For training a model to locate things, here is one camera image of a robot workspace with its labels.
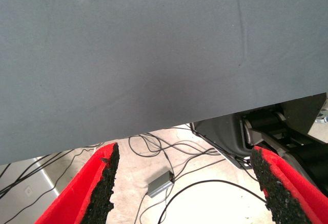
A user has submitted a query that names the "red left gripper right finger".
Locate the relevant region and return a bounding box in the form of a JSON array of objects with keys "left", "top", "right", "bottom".
[{"left": 250, "top": 146, "right": 328, "bottom": 224}]

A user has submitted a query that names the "dark grey table cloth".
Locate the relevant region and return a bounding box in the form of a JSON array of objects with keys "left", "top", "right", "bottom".
[{"left": 0, "top": 0, "right": 328, "bottom": 166}]

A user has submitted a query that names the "silver metal floor box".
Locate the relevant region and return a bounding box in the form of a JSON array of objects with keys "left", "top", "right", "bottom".
[{"left": 0, "top": 157, "right": 61, "bottom": 224}]

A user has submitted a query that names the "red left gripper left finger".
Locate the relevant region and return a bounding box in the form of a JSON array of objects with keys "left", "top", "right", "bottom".
[{"left": 34, "top": 142, "right": 120, "bottom": 224}]

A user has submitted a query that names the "grey power adapter box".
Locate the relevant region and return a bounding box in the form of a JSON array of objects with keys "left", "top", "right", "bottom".
[{"left": 147, "top": 171, "right": 175, "bottom": 198}]

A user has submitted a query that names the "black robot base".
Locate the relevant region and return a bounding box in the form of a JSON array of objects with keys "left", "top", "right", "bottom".
[{"left": 191, "top": 92, "right": 328, "bottom": 196}]

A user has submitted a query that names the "black floor cable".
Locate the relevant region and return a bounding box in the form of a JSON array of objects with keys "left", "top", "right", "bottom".
[
  {"left": 157, "top": 179, "right": 268, "bottom": 224},
  {"left": 127, "top": 126, "right": 226, "bottom": 163},
  {"left": 0, "top": 144, "right": 105, "bottom": 199}
]

